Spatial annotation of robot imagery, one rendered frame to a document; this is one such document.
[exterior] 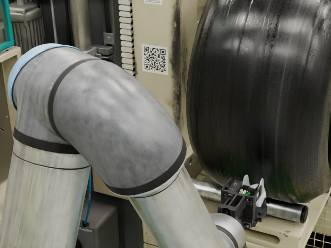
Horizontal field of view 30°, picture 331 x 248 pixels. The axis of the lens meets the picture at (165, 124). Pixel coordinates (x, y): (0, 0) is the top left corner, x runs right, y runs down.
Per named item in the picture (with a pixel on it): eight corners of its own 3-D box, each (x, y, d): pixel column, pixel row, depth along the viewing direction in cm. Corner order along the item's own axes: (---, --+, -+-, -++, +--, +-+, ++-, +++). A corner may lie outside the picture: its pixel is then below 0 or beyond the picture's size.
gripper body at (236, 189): (264, 184, 128) (244, 214, 118) (262, 218, 132) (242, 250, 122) (229, 175, 131) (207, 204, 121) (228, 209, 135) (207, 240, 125)
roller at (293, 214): (176, 194, 166) (172, 187, 162) (182, 178, 168) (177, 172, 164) (304, 226, 152) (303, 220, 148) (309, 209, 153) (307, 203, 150)
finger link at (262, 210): (272, 199, 134) (259, 220, 127) (272, 204, 134) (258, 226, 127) (251, 194, 136) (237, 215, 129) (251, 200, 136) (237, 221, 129)
